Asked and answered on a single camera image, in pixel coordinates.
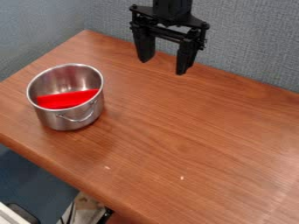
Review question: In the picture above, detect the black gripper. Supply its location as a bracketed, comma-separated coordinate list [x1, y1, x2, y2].
[130, 0, 211, 75]

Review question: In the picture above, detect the stainless steel pot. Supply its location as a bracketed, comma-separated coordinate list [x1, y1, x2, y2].
[27, 63, 104, 131]

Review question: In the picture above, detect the red plastic block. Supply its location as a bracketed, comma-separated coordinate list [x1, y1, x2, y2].
[36, 89, 98, 109]

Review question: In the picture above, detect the black white floor object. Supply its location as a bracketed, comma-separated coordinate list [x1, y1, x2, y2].
[0, 202, 42, 224]

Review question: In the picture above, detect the table leg frame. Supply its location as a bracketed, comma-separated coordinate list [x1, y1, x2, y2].
[56, 192, 114, 224]

